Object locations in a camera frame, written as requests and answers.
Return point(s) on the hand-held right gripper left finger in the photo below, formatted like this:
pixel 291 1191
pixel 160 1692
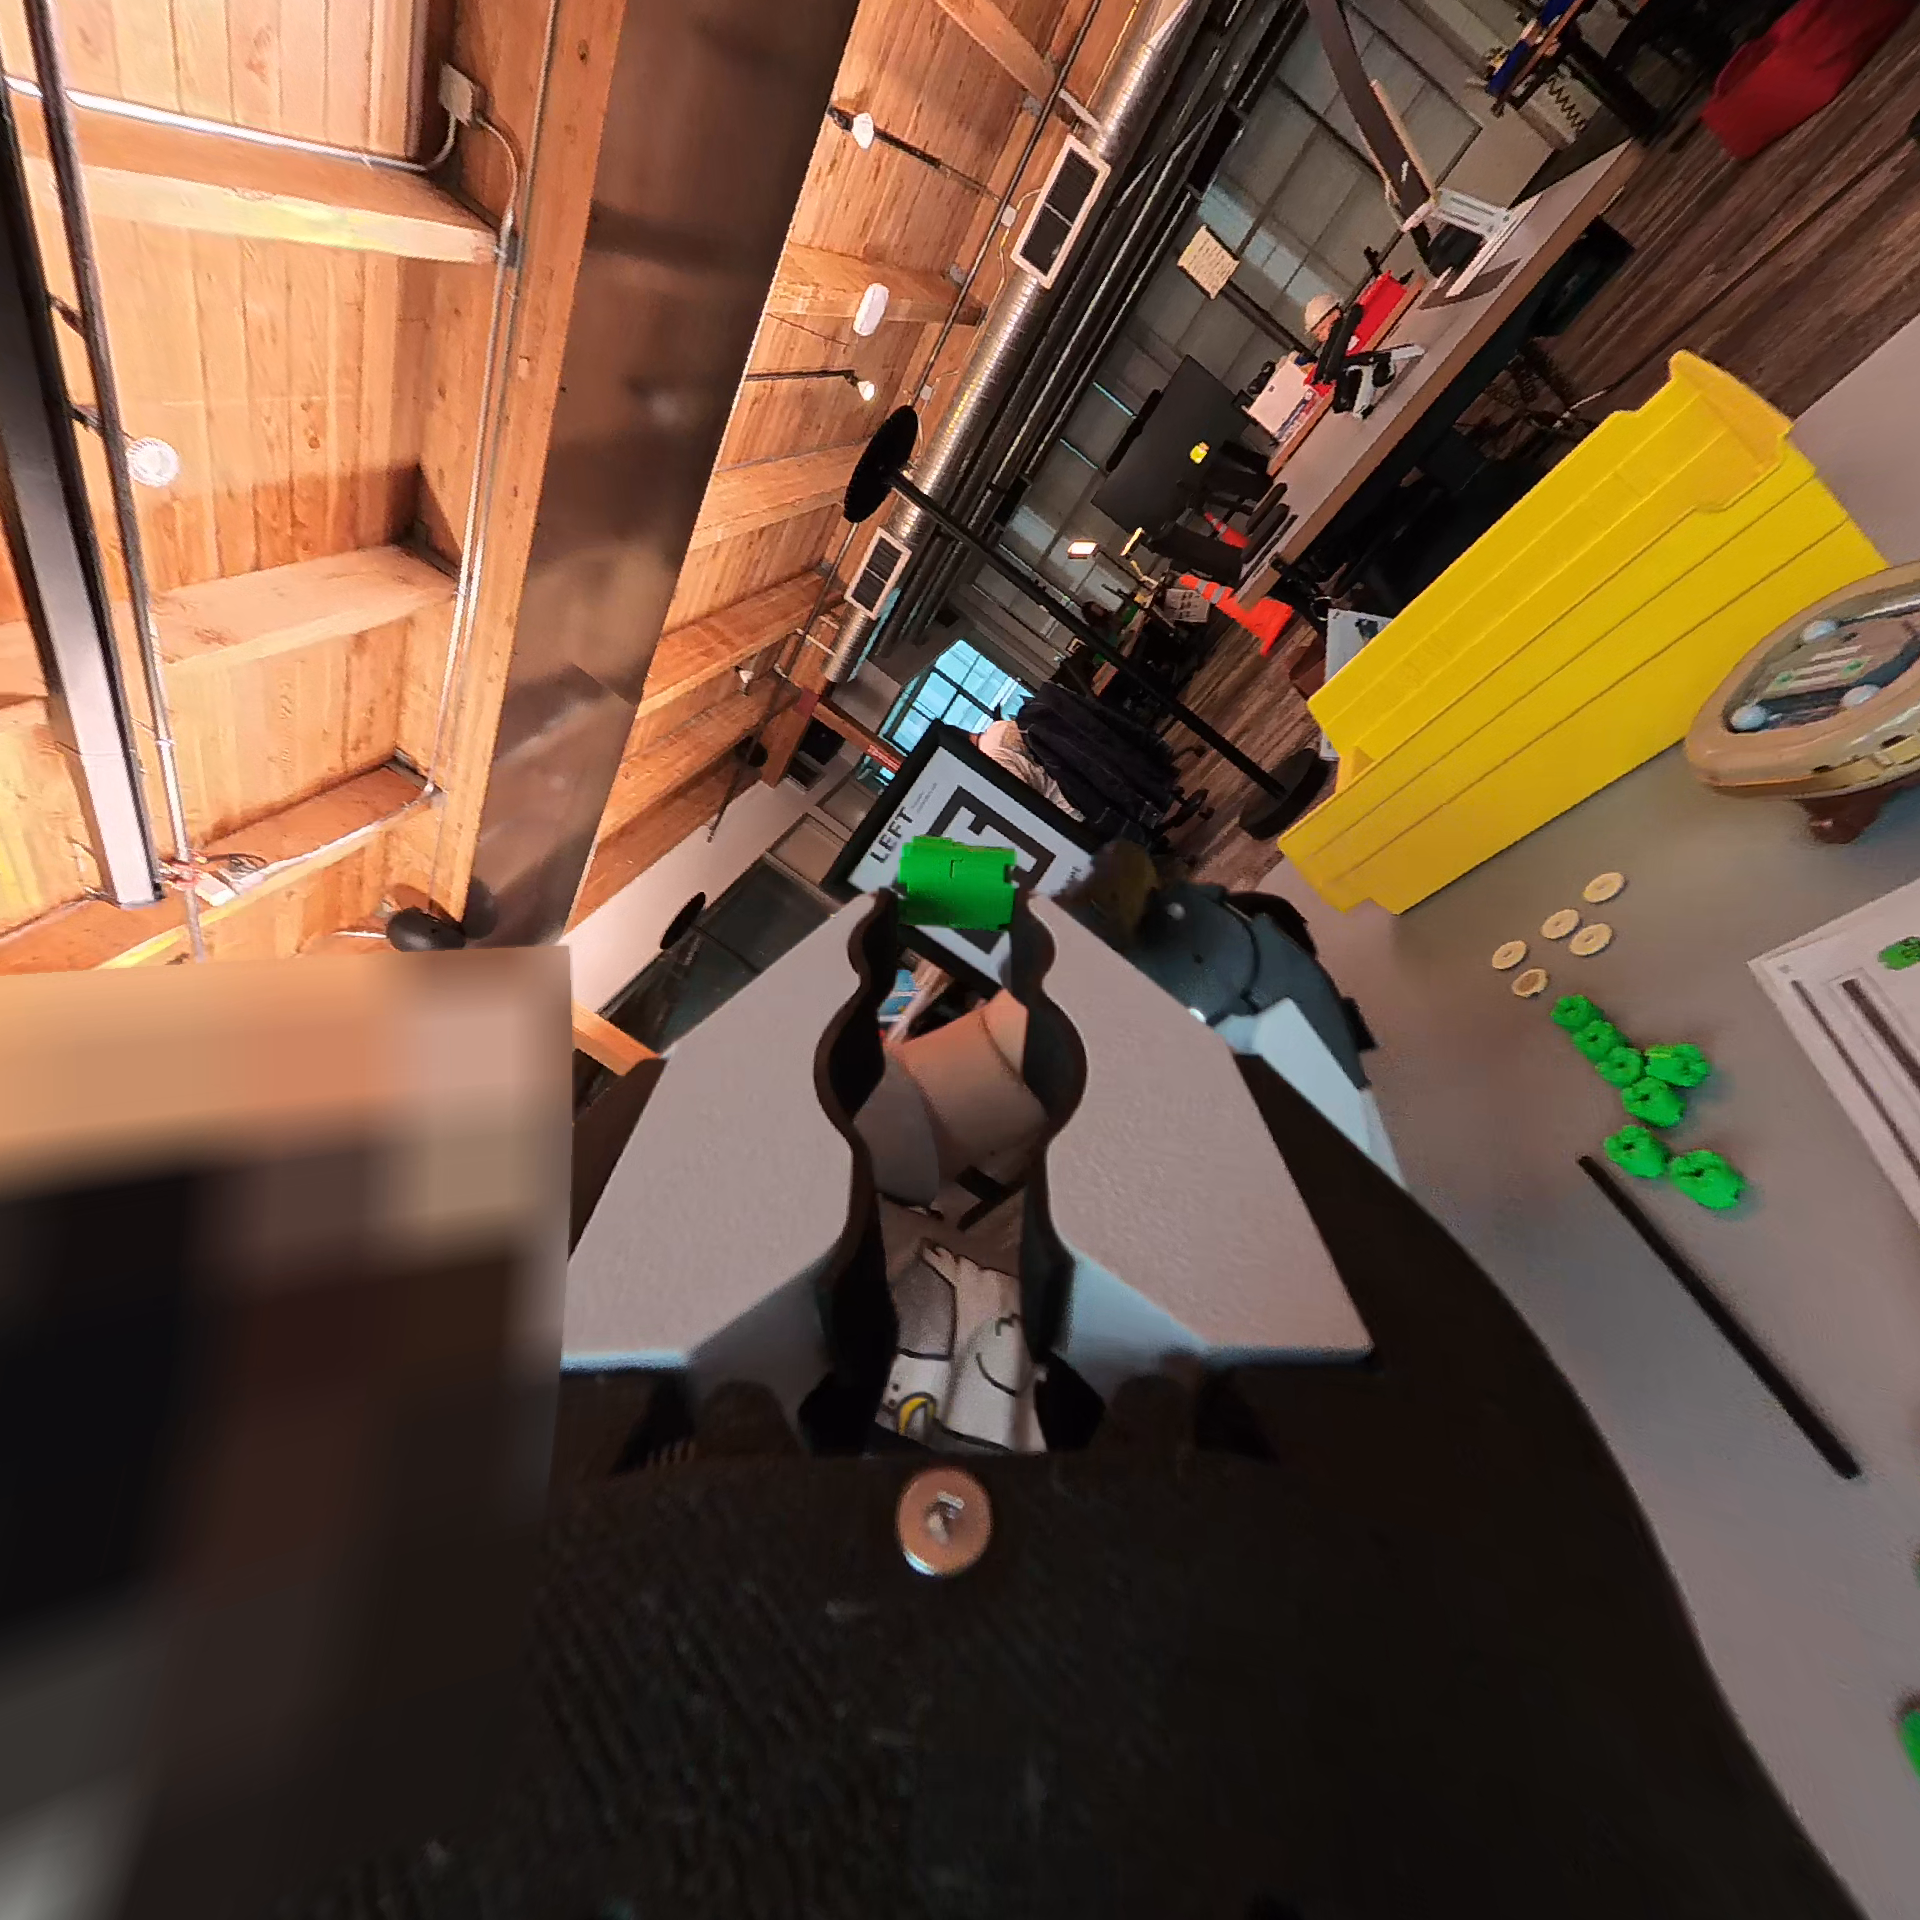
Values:
pixel 705 1200

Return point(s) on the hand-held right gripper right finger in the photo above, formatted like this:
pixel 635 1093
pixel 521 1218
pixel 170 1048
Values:
pixel 1201 1200

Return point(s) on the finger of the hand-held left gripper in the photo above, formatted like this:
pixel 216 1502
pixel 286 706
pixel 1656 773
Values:
pixel 1306 1073

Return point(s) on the bright green grooved brick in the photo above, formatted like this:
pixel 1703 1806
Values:
pixel 956 886

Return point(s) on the white desk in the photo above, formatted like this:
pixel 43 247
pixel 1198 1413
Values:
pixel 1576 1425

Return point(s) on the grey printed shirt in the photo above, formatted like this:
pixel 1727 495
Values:
pixel 960 1336

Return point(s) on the pile of green bricks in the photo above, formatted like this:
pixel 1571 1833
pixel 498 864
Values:
pixel 1634 1153

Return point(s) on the black dome ceiling fixture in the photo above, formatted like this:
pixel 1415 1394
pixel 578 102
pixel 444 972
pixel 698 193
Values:
pixel 426 926

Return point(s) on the black pole stand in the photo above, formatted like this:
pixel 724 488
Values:
pixel 1050 599

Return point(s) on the yellow stacked storage bins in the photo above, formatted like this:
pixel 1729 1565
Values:
pixel 1576 646

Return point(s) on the thin black rod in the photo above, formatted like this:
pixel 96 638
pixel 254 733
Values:
pixel 1723 1320

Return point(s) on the white framed ceiling vent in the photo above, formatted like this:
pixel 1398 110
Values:
pixel 1066 210
pixel 879 569

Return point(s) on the black monitor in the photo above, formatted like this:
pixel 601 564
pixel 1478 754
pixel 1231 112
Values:
pixel 1185 434

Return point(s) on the white instruction sheet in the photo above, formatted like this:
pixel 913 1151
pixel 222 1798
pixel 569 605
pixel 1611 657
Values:
pixel 1846 1036

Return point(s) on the long grey table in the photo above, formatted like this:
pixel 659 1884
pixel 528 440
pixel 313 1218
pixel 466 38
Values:
pixel 1441 375

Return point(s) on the round tan toy device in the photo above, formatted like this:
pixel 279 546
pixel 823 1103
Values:
pixel 1816 704

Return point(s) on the round white ceiling light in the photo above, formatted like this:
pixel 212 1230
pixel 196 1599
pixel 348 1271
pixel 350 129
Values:
pixel 150 457

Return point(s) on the red beanbag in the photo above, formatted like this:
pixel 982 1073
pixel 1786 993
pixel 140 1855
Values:
pixel 1816 76

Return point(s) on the silver ventilation duct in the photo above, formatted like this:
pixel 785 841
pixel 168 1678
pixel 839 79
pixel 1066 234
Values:
pixel 991 389

